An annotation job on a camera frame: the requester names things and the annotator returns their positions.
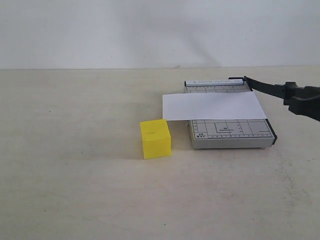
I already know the white paper sheet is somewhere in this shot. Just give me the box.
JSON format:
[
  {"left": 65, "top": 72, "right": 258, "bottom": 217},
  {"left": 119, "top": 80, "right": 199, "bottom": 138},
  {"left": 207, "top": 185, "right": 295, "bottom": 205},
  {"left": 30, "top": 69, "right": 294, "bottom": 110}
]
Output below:
[{"left": 162, "top": 91, "right": 267, "bottom": 121}]

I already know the grey paper cutter base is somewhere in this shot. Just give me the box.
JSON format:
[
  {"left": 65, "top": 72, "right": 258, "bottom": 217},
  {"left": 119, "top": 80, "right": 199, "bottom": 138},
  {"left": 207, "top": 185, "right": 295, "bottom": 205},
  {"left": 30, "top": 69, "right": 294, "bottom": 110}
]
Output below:
[{"left": 184, "top": 77, "right": 278, "bottom": 150}]

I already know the yellow cube block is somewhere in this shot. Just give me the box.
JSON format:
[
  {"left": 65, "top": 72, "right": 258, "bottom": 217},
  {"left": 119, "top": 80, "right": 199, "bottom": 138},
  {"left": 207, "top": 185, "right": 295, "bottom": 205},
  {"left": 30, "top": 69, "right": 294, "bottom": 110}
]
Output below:
[{"left": 139, "top": 119, "right": 172, "bottom": 159}]

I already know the black cutter blade arm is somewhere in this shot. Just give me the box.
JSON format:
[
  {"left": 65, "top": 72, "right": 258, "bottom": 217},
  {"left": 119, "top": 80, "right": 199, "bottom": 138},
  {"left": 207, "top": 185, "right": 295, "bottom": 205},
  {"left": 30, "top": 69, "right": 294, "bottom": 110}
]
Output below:
[{"left": 229, "top": 76, "right": 303, "bottom": 109}]

